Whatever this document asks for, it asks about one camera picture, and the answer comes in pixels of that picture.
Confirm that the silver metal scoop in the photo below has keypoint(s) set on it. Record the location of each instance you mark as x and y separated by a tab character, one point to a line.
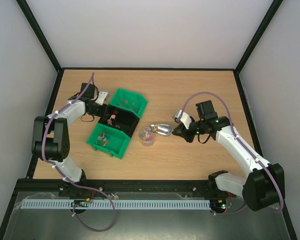
161	129

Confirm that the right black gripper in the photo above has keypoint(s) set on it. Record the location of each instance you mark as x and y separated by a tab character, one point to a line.
187	131

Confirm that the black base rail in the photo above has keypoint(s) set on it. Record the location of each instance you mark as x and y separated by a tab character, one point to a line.
195	188

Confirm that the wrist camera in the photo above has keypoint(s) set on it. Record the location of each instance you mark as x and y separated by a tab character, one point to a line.
102	97
182	117

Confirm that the black cage frame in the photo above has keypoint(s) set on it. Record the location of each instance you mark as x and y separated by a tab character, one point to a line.
30	17

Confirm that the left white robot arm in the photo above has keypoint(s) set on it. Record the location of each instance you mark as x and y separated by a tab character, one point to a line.
50	138

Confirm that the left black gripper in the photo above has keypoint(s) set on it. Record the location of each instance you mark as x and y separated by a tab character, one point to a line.
103	113

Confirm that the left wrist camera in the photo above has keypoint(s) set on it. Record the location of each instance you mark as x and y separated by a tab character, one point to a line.
102	97

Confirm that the clear glass jar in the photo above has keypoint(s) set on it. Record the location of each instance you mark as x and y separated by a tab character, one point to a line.
147	136

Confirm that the light blue cable duct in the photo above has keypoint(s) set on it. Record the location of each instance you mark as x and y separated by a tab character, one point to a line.
67	204

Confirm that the green black bin set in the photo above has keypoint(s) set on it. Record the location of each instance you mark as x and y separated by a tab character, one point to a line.
116	126

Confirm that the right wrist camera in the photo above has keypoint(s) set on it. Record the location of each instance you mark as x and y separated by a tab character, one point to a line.
182	117

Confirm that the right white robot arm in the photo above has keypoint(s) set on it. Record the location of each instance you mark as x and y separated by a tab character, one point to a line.
263	185

